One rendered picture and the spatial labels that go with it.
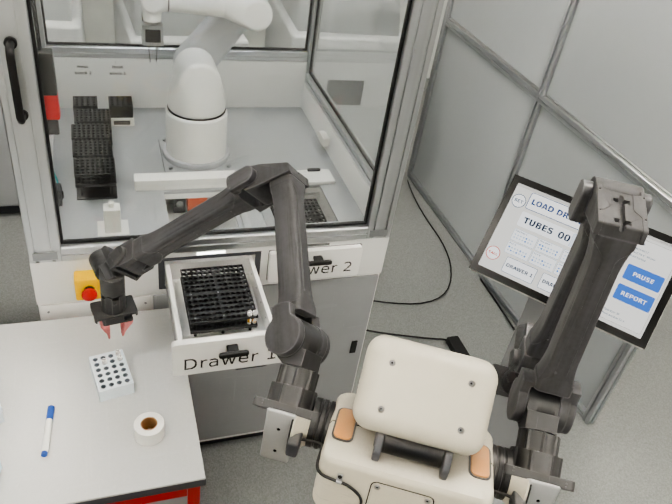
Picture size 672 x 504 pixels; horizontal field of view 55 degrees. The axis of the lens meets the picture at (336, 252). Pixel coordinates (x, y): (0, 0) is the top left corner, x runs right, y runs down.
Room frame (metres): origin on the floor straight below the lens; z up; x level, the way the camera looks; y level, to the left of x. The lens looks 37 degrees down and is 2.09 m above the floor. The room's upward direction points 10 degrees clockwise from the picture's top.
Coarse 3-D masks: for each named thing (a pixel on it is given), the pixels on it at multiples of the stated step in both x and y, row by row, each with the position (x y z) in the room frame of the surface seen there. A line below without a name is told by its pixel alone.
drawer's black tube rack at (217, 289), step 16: (192, 272) 1.39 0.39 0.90; (208, 272) 1.40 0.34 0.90; (224, 272) 1.41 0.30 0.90; (240, 272) 1.43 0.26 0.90; (192, 288) 1.36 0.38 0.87; (208, 288) 1.33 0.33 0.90; (224, 288) 1.35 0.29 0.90; (240, 288) 1.39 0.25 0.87; (192, 304) 1.26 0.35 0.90; (208, 304) 1.27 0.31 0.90; (224, 304) 1.31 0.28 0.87; (240, 304) 1.29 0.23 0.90; (208, 320) 1.24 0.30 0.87; (240, 320) 1.26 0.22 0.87
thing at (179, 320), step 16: (240, 256) 1.51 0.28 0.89; (176, 272) 1.42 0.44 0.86; (256, 272) 1.45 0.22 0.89; (176, 288) 1.38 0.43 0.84; (256, 288) 1.40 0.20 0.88; (176, 304) 1.32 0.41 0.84; (256, 304) 1.38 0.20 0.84; (176, 320) 1.20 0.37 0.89; (256, 320) 1.31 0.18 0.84; (176, 336) 1.16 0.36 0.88; (192, 336) 1.21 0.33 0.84; (208, 336) 1.22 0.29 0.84
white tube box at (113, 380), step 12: (96, 360) 1.11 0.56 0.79; (108, 360) 1.11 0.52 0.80; (96, 372) 1.07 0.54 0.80; (108, 372) 1.08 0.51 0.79; (120, 372) 1.08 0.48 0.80; (96, 384) 1.03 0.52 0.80; (108, 384) 1.04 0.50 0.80; (120, 384) 1.04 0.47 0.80; (132, 384) 1.05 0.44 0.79; (108, 396) 1.02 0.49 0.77; (120, 396) 1.04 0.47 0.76
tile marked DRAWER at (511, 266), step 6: (510, 258) 1.56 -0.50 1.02; (504, 264) 1.55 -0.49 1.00; (510, 264) 1.54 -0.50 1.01; (516, 264) 1.54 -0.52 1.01; (522, 264) 1.54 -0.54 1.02; (504, 270) 1.53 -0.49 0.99; (510, 270) 1.53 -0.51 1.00; (516, 270) 1.53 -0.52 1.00; (522, 270) 1.53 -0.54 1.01; (528, 270) 1.52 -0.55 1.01; (534, 270) 1.52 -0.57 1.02; (516, 276) 1.52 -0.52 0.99; (522, 276) 1.51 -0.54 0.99; (528, 276) 1.51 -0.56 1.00; (534, 276) 1.51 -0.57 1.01; (528, 282) 1.50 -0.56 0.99
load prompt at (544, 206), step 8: (528, 200) 1.67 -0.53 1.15; (536, 200) 1.67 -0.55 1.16; (544, 200) 1.66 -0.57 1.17; (552, 200) 1.66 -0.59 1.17; (528, 208) 1.65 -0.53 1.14; (536, 208) 1.65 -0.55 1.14; (544, 208) 1.65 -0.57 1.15; (552, 208) 1.64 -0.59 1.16; (560, 208) 1.64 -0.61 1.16; (552, 216) 1.63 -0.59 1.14; (560, 216) 1.62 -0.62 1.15; (568, 224) 1.60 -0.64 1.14; (576, 224) 1.60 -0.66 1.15
